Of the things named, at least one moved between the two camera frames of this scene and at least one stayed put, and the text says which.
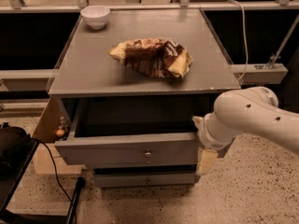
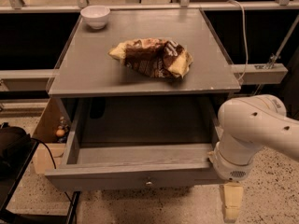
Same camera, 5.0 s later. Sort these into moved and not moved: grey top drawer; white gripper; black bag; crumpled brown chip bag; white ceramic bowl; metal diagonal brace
Moved: white gripper; grey top drawer
Not moved: crumpled brown chip bag; metal diagonal brace; black bag; white ceramic bowl
